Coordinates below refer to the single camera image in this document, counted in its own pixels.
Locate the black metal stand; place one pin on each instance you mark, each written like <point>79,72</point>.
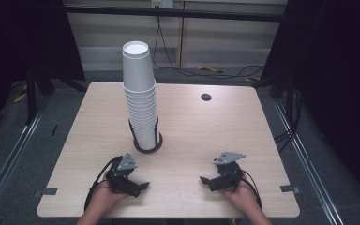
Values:
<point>30,97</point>

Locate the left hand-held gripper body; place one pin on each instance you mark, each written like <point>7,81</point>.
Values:
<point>120,179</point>

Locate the person's right hand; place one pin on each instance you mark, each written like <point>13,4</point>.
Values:
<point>243,197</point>

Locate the person's left hand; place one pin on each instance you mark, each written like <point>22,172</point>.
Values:
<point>106,195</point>

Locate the stack of white paper cups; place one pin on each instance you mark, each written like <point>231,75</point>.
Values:
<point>139,93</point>

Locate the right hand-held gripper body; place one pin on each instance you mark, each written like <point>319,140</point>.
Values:
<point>229,172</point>

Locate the black horizontal bar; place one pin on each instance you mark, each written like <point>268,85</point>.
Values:
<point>175,13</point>

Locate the metal floor rail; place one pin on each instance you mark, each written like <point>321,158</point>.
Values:
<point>306,162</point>
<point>15,146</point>

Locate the long yellow floor scrap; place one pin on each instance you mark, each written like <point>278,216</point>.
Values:
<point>211,69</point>

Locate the black cup holder rack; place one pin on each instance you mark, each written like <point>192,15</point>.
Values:
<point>156,146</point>

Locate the grey tape strip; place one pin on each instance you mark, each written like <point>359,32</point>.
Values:
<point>50,191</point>
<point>290,188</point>

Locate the white wall outlet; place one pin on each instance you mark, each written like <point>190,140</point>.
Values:
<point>162,3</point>

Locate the dark round table grommet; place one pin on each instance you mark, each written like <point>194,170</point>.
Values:
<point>206,97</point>

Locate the small yellow floor scrap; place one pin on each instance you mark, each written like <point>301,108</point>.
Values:
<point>250,79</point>

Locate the black curtain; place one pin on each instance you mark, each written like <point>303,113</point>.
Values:
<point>334,78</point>
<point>18,40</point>

